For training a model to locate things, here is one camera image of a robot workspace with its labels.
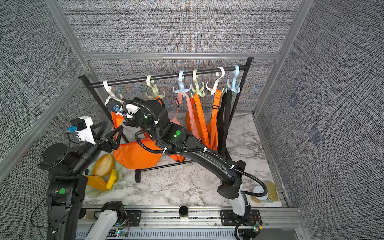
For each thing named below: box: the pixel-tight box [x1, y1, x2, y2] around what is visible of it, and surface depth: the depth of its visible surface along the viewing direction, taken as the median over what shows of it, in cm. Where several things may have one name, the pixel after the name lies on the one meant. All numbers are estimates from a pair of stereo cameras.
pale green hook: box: [145, 74, 166, 99], surface depth 62 cm
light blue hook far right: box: [227, 65, 241, 94], surface depth 66 cm
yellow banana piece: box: [106, 168, 117, 190], surface depth 83 cm
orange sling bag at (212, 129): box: [206, 90, 222, 151], surface depth 75 cm
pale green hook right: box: [190, 69, 205, 97], surface depth 64 cm
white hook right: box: [206, 66, 225, 96], surface depth 65 cm
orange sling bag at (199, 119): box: [185, 93, 210, 145], surface depth 69 cm
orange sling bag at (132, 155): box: [111, 111, 163, 170], surface depth 76 cm
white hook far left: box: [103, 80, 116, 97], surface depth 53 cm
